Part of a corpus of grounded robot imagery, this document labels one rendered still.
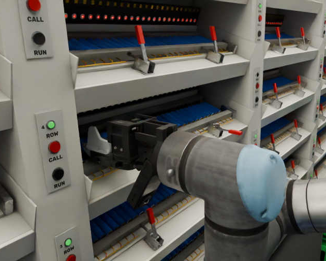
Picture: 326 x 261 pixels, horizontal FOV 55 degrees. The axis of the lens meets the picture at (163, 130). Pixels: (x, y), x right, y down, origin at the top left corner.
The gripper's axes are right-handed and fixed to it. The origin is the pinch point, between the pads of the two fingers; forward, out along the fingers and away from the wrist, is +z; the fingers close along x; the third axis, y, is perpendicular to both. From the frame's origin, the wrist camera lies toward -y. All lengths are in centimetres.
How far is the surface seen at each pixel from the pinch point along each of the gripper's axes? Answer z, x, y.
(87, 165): -3.3, 4.5, -2.0
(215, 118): -3.8, -39.9, -2.2
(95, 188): -6.0, 5.2, -5.5
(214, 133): -6.6, -34.9, -5.0
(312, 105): -8, -122, -13
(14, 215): -4.2, 19.1, -4.9
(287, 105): -8, -86, -6
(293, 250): -13, -98, -78
